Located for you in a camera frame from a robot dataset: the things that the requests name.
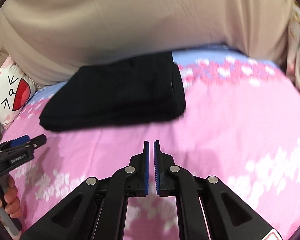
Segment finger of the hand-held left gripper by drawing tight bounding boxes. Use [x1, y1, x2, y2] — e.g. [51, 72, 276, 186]
[26, 134, 47, 149]
[10, 135, 31, 147]

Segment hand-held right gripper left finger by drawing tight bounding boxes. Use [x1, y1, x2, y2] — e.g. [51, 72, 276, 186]
[20, 141, 150, 240]

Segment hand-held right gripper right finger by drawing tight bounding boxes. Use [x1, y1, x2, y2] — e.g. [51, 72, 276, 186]
[154, 140, 283, 240]

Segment black pants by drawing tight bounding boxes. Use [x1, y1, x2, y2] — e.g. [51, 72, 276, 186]
[39, 51, 187, 132]

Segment person's left hand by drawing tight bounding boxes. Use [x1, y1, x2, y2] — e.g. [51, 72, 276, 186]
[0, 175, 22, 218]

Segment white cat face pillow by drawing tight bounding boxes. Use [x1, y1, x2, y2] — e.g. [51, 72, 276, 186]
[0, 56, 39, 129]

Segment pink floral bedsheet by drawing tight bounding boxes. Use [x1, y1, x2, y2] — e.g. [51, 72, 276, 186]
[0, 44, 300, 240]

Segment pale floral cloth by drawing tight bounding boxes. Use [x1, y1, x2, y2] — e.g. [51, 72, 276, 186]
[285, 0, 300, 98]

